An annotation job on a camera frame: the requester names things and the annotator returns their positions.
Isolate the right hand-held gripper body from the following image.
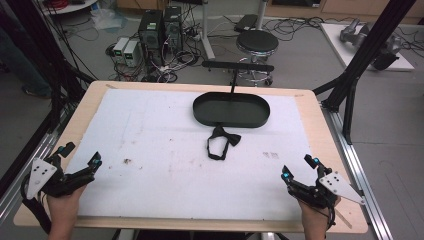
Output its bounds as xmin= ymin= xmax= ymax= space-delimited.
xmin=289 ymin=171 xmax=366 ymax=210

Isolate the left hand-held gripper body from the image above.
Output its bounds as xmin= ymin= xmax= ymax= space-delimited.
xmin=26 ymin=157 xmax=96 ymax=200

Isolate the person's right hand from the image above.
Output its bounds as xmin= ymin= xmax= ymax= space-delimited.
xmin=297 ymin=196 xmax=342 ymax=232

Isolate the person's left hand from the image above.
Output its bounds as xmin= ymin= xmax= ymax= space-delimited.
xmin=46 ymin=185 xmax=87 ymax=232

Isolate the wooden table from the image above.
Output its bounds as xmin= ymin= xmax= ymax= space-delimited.
xmin=13 ymin=80 xmax=369 ymax=235

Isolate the black bow tie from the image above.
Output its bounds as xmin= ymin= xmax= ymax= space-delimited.
xmin=206 ymin=124 xmax=242 ymax=162

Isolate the white table mat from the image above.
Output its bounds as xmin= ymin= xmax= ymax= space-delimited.
xmin=65 ymin=87 xmax=318 ymax=222

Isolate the black stand with oval tray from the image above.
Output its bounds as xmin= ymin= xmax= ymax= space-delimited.
xmin=192 ymin=60 xmax=275 ymax=129

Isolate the white power supply unit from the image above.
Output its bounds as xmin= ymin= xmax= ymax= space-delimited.
xmin=112 ymin=36 xmax=131 ymax=58
xmin=122 ymin=39 xmax=143 ymax=68

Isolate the white platform board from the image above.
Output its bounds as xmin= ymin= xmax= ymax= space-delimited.
xmin=319 ymin=22 xmax=416 ymax=72

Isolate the black round stool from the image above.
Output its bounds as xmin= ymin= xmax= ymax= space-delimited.
xmin=235 ymin=29 xmax=280 ymax=87

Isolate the clear plastic bag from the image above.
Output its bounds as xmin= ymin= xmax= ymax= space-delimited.
xmin=89 ymin=7 xmax=129 ymax=33

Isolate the black computer tower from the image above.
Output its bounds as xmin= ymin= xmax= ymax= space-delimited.
xmin=137 ymin=9 xmax=165 ymax=67
xmin=162 ymin=5 xmax=184 ymax=54

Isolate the white round table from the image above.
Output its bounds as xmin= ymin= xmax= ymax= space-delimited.
xmin=40 ymin=0 xmax=100 ymax=16

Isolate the flat black box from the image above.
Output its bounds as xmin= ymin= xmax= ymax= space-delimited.
xmin=233 ymin=13 xmax=260 ymax=34

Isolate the white desk leg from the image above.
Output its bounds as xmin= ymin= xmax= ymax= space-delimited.
xmin=199 ymin=0 xmax=217 ymax=61
xmin=254 ymin=0 xmax=270 ymax=32

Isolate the aluminium rail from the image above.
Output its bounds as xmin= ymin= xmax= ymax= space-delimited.
xmin=320 ymin=101 xmax=395 ymax=240
xmin=0 ymin=111 xmax=73 ymax=226

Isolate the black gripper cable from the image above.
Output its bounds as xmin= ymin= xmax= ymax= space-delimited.
xmin=324 ymin=204 xmax=338 ymax=232
xmin=20 ymin=173 xmax=53 ymax=235

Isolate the black metal frame post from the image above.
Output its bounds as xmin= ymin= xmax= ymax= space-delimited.
xmin=0 ymin=0 xmax=96 ymax=201
xmin=312 ymin=0 xmax=418 ymax=145

